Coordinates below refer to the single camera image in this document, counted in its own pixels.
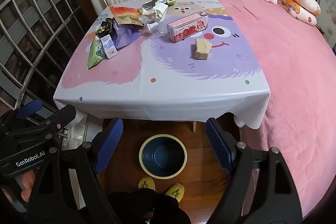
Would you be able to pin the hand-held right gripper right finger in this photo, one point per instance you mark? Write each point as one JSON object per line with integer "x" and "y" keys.
{"x": 218, "y": 148}

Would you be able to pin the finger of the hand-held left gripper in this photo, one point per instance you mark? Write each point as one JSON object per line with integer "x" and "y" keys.
{"x": 29, "y": 108}
{"x": 63, "y": 113}

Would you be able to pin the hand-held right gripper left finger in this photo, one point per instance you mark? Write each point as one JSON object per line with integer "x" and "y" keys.
{"x": 110, "y": 145}

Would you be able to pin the blue trash bin cream rim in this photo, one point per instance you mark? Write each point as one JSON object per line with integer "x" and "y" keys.
{"x": 157, "y": 158}

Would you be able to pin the green printed snack box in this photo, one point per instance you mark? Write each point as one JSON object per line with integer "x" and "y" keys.
{"x": 94, "y": 56}

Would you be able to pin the purple plastic bag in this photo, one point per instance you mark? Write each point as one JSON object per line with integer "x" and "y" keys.
{"x": 126, "y": 35}

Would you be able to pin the clear plastic bottle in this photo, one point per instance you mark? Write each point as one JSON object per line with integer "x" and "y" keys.
{"x": 155, "y": 27}

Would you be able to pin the person's left hand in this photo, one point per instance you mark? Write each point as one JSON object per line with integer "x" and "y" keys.
{"x": 27, "y": 183}

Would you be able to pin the wooden table leg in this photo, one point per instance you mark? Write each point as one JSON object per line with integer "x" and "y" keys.
{"x": 194, "y": 126}

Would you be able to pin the yellow embroidered slipper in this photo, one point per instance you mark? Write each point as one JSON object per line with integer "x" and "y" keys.
{"x": 175, "y": 192}
{"x": 146, "y": 184}

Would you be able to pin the person's black trousers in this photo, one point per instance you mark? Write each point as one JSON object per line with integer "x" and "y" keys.
{"x": 147, "y": 209}

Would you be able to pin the printed cartoon tablecloth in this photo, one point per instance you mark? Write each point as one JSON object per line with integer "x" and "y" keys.
{"x": 170, "y": 87}

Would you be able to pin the small white box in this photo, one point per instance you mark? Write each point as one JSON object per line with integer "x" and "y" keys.
{"x": 109, "y": 47}

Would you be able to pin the tan cardboard block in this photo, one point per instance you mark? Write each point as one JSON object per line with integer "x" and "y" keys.
{"x": 202, "y": 52}

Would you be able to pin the gold black crumpled wrapper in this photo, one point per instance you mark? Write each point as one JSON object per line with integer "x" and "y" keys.
{"x": 105, "y": 26}

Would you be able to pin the pink bed blanket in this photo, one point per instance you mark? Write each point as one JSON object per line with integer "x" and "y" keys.
{"x": 288, "y": 69}

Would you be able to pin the orange red snack packet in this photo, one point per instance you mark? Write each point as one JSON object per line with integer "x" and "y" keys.
{"x": 123, "y": 14}

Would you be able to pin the pink strawberry carton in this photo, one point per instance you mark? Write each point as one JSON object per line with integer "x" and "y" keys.
{"x": 183, "y": 29}

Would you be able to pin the folded quilt orange print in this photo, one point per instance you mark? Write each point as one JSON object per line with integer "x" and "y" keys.
{"x": 296, "y": 1}

